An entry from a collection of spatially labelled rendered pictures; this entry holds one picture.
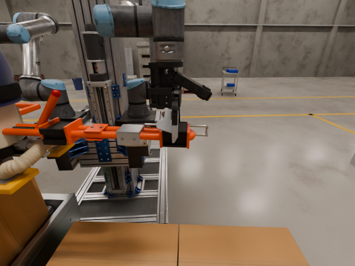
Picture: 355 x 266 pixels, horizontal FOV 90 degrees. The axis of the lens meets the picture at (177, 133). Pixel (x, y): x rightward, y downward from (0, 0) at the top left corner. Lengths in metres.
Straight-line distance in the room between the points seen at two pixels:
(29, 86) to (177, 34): 1.07
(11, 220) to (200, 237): 0.87
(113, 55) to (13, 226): 1.04
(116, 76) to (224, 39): 10.59
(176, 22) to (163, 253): 0.94
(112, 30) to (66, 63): 11.99
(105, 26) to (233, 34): 11.39
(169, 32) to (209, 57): 11.03
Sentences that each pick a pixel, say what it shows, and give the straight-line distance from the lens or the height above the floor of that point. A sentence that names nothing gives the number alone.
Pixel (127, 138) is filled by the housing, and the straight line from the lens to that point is 0.53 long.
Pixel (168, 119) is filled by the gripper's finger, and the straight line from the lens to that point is 0.47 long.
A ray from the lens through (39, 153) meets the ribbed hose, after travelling 0.67.
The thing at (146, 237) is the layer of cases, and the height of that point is 0.54.
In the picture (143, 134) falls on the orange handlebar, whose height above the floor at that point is 1.21.
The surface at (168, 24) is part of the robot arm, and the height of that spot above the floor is 1.48.
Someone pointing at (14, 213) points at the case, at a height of 0.77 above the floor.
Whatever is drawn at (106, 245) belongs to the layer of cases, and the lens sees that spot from 1.11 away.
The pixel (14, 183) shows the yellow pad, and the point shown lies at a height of 1.09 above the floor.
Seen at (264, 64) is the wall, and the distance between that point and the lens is 12.69.
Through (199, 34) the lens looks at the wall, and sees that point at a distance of 11.38.
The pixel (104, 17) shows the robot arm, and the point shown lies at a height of 1.50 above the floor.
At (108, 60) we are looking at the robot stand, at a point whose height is 1.37.
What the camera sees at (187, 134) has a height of 1.22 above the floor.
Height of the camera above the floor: 1.42
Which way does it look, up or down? 24 degrees down
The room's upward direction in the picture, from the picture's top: straight up
